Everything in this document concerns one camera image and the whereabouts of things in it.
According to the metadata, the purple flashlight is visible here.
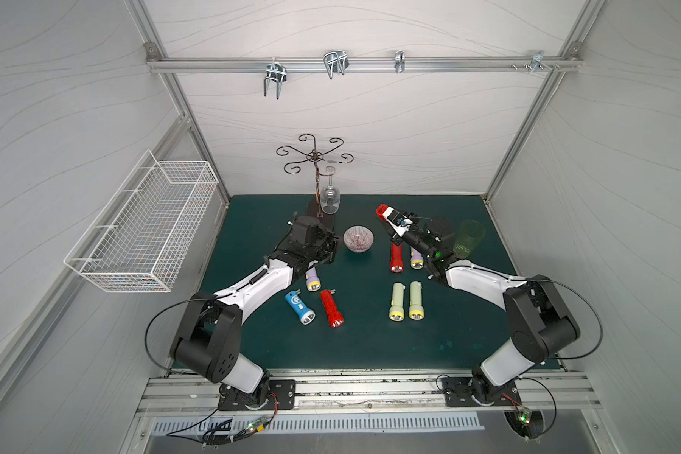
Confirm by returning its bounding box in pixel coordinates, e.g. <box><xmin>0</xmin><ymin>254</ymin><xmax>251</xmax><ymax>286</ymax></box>
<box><xmin>410</xmin><ymin>249</ymin><xmax>425</xmax><ymax>270</ymax></box>
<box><xmin>306</xmin><ymin>268</ymin><xmax>322</xmax><ymax>292</ymax></box>

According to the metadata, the red flashlight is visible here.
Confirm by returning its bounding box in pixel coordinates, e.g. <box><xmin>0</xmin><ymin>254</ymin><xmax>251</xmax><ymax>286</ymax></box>
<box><xmin>376</xmin><ymin>204</ymin><xmax>389</xmax><ymax>221</ymax></box>
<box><xmin>390</xmin><ymin>243</ymin><xmax>404</xmax><ymax>274</ymax></box>
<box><xmin>320</xmin><ymin>289</ymin><xmax>344</xmax><ymax>328</ymax></box>

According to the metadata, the pale green flashlight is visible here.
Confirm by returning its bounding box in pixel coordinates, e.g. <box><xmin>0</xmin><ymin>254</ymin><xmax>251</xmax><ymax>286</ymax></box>
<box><xmin>389</xmin><ymin>282</ymin><xmax>406</xmax><ymax>322</ymax></box>
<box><xmin>409</xmin><ymin>281</ymin><xmax>425</xmax><ymax>321</ymax></box>

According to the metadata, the blue flashlight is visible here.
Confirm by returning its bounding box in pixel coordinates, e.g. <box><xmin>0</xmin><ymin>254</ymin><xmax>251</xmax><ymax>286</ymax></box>
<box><xmin>285</xmin><ymin>289</ymin><xmax>316</xmax><ymax>325</ymax></box>

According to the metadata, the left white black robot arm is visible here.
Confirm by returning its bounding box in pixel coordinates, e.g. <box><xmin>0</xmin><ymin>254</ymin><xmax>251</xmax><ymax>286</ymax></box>
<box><xmin>169</xmin><ymin>216</ymin><xmax>339</xmax><ymax>409</ymax></box>

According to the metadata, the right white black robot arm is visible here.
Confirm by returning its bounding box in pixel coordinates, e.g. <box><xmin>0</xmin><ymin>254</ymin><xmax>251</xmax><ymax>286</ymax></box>
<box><xmin>376</xmin><ymin>204</ymin><xmax>581</xmax><ymax>407</ymax></box>

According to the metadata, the green translucent cup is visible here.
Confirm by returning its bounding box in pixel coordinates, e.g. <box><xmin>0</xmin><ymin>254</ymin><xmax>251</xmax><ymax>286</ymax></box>
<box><xmin>453</xmin><ymin>219</ymin><xmax>486</xmax><ymax>259</ymax></box>

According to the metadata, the clear wine glass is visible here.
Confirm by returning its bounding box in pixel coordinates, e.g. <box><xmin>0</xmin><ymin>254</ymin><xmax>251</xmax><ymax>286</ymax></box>
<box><xmin>319</xmin><ymin>166</ymin><xmax>342</xmax><ymax>215</ymax></box>

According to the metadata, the pink patterned bowl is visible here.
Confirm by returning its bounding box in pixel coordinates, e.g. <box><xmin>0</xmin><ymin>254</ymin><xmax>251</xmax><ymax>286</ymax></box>
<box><xmin>344</xmin><ymin>225</ymin><xmax>375</xmax><ymax>253</ymax></box>

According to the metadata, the dark metal cup stand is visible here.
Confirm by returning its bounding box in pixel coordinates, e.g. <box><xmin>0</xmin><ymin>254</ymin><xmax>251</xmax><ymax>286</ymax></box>
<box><xmin>275</xmin><ymin>132</ymin><xmax>355</xmax><ymax>219</ymax></box>

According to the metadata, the green table mat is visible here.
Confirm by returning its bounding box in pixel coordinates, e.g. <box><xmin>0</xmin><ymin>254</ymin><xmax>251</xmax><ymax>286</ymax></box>
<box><xmin>172</xmin><ymin>194</ymin><xmax>563</xmax><ymax>371</ymax></box>

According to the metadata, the metal hook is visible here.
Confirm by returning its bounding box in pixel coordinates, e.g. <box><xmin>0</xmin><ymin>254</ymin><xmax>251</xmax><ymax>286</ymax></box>
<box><xmin>511</xmin><ymin>50</ymin><xmax>562</xmax><ymax>74</ymax></box>
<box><xmin>395</xmin><ymin>50</ymin><xmax>406</xmax><ymax>74</ymax></box>
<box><xmin>323</xmin><ymin>50</ymin><xmax>349</xmax><ymax>79</ymax></box>
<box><xmin>263</xmin><ymin>62</ymin><xmax>288</xmax><ymax>100</ymax></box>

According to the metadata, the white wire basket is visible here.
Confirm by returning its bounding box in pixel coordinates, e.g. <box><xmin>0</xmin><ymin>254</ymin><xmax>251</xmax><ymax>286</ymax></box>
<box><xmin>64</xmin><ymin>151</ymin><xmax>219</xmax><ymax>293</ymax></box>

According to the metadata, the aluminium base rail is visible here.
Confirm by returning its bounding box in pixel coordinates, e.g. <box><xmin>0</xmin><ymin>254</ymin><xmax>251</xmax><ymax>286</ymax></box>
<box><xmin>135</xmin><ymin>369</ymin><xmax>603</xmax><ymax>416</ymax></box>

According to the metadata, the aluminium cross rail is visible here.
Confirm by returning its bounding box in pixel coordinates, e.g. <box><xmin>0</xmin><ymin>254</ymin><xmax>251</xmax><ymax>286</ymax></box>
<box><xmin>147</xmin><ymin>54</ymin><xmax>584</xmax><ymax>75</ymax></box>

